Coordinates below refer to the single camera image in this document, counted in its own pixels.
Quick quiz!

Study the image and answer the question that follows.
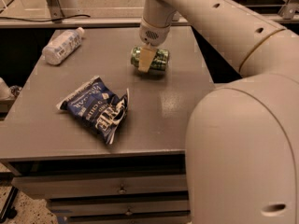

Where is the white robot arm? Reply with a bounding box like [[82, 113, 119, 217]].
[[140, 0, 299, 224]]

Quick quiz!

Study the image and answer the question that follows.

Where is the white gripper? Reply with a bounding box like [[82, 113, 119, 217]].
[[138, 18, 171, 73]]

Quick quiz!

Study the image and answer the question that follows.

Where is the bottom grey drawer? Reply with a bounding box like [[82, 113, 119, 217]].
[[66, 213, 191, 224]]

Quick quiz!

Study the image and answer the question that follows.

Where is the black cable on rail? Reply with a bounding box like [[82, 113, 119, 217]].
[[0, 13, 92, 23]]

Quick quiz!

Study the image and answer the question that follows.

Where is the grey drawer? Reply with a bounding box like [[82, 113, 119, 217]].
[[12, 174, 187, 199], [47, 196, 190, 217], [66, 213, 191, 224]]

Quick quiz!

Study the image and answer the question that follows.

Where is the top grey drawer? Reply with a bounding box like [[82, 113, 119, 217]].
[[12, 174, 187, 199]]

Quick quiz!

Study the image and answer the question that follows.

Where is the middle grey drawer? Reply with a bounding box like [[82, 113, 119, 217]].
[[47, 196, 190, 217]]

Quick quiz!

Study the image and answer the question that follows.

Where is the grey drawer cabinet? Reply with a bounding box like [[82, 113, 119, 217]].
[[0, 26, 213, 224]]

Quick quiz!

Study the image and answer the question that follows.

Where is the white object at left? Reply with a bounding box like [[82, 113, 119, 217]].
[[0, 77, 11, 100]]

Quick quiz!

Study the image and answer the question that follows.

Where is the grey metal rail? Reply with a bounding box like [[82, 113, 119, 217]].
[[0, 13, 299, 29]]

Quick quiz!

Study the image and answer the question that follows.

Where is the green soda can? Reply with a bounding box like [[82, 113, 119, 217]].
[[131, 47, 170, 73]]

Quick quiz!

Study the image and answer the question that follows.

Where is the blue chip bag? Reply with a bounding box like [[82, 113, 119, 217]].
[[56, 76, 129, 145]]

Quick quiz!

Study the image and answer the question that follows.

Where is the white plastic bottle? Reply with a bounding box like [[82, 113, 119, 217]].
[[42, 27, 85, 65]]

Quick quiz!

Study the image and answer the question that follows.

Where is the metal bracket post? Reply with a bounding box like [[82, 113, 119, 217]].
[[46, 0, 64, 20]]

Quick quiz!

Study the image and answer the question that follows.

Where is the black stand leg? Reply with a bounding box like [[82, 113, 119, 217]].
[[0, 187, 19, 224]]

